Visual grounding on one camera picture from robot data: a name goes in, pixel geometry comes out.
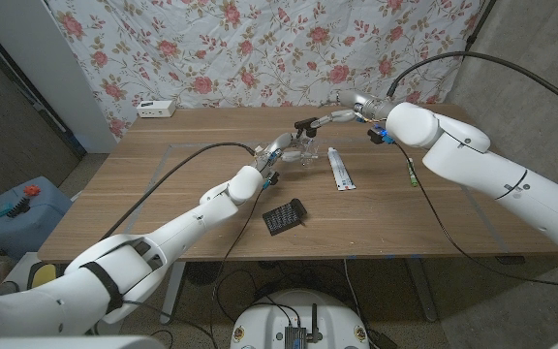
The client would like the grey computer module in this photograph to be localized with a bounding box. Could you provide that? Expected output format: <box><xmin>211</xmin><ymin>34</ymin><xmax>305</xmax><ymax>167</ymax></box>
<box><xmin>284</xmin><ymin>325</ymin><xmax>308</xmax><ymax>349</ymax></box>

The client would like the white table leg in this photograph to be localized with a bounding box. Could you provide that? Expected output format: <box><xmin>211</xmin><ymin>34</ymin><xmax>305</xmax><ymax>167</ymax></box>
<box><xmin>159</xmin><ymin>261</ymin><xmax>187</xmax><ymax>325</ymax></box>

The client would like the black round fan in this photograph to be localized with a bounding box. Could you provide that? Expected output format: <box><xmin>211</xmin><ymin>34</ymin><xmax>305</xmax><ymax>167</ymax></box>
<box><xmin>185</xmin><ymin>261</ymin><xmax>226</xmax><ymax>286</ymax></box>

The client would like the teal handled black brush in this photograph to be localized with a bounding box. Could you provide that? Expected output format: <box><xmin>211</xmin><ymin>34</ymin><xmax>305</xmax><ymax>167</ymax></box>
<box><xmin>0</xmin><ymin>197</ymin><xmax>32</xmax><ymax>220</ymax></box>

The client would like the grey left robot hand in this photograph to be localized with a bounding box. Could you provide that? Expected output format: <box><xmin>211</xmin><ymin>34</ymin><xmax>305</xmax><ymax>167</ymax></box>
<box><xmin>254</xmin><ymin>131</ymin><xmax>319</xmax><ymax>188</ymax></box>

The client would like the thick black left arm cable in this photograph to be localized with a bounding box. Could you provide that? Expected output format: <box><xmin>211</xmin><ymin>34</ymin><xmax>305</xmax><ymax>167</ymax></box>
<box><xmin>99</xmin><ymin>142</ymin><xmax>259</xmax><ymax>242</ymax></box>

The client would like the yellow black object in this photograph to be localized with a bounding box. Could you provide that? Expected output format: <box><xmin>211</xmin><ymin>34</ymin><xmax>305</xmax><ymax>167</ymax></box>
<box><xmin>26</xmin><ymin>264</ymin><xmax>57</xmax><ymax>291</ymax></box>

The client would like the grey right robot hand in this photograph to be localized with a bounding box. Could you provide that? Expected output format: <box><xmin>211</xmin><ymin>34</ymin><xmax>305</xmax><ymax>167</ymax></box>
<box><xmin>310</xmin><ymin>89</ymin><xmax>396</xmax><ymax>132</ymax></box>

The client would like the clear spray bottle black pump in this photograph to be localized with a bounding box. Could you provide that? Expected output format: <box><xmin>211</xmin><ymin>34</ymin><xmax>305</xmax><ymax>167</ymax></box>
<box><xmin>294</xmin><ymin>116</ymin><xmax>322</xmax><ymax>169</ymax></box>

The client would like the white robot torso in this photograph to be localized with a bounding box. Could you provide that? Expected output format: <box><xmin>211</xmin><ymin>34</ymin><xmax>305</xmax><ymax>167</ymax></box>
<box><xmin>230</xmin><ymin>289</ymin><xmax>371</xmax><ymax>349</ymax></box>

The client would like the green marker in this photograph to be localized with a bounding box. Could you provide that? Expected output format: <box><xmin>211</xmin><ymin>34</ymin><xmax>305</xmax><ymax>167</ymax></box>
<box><xmin>406</xmin><ymin>157</ymin><xmax>419</xmax><ymax>188</ymax></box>

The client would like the black antenna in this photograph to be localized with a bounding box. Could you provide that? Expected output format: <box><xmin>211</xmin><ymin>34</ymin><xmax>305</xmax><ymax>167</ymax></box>
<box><xmin>310</xmin><ymin>303</ymin><xmax>324</xmax><ymax>343</ymax></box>

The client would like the white power strip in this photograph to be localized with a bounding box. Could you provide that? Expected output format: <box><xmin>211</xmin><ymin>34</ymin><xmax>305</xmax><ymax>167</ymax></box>
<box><xmin>136</xmin><ymin>100</ymin><xmax>177</xmax><ymax>119</ymax></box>

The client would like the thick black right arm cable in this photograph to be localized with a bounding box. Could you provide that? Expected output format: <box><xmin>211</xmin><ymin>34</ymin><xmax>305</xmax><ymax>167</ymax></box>
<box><xmin>386</xmin><ymin>50</ymin><xmax>558</xmax><ymax>119</ymax></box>

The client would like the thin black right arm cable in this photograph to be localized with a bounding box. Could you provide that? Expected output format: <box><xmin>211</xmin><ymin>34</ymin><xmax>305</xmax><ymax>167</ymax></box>
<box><xmin>393</xmin><ymin>142</ymin><xmax>558</xmax><ymax>292</ymax></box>

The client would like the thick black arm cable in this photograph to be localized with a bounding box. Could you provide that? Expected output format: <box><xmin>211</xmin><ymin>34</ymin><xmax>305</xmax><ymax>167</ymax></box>
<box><xmin>386</xmin><ymin>50</ymin><xmax>558</xmax><ymax>119</ymax></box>
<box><xmin>99</xmin><ymin>142</ymin><xmax>259</xmax><ymax>242</ymax></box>

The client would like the grey table leg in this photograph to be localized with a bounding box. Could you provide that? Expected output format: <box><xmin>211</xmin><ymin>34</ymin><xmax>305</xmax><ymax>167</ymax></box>
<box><xmin>404</xmin><ymin>258</ymin><xmax>439</xmax><ymax>324</ymax></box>

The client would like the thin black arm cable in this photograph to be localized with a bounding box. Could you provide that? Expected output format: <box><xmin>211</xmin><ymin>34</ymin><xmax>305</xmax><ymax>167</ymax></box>
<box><xmin>208</xmin><ymin>186</ymin><xmax>268</xmax><ymax>349</ymax></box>
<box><xmin>393</xmin><ymin>142</ymin><xmax>558</xmax><ymax>292</ymax></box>

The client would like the white toothpaste tube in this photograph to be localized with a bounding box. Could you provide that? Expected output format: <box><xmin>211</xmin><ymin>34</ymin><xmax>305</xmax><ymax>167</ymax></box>
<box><xmin>326</xmin><ymin>146</ymin><xmax>357</xmax><ymax>192</ymax></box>

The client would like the floral backdrop cloth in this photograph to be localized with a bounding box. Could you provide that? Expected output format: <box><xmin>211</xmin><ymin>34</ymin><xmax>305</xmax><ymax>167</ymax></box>
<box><xmin>46</xmin><ymin>0</ymin><xmax>483</xmax><ymax>140</ymax></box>

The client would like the blue storage box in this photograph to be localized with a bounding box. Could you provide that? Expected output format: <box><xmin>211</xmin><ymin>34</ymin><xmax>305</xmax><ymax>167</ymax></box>
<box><xmin>0</xmin><ymin>175</ymin><xmax>74</xmax><ymax>261</ymax></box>

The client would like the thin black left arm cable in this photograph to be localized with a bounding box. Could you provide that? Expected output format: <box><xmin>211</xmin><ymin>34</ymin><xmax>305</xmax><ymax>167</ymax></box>
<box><xmin>208</xmin><ymin>186</ymin><xmax>268</xmax><ymax>349</ymax></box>

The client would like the black pole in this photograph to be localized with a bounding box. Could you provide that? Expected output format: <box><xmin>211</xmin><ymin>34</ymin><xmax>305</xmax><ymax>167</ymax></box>
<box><xmin>461</xmin><ymin>0</ymin><xmax>498</xmax><ymax>62</ymax></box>

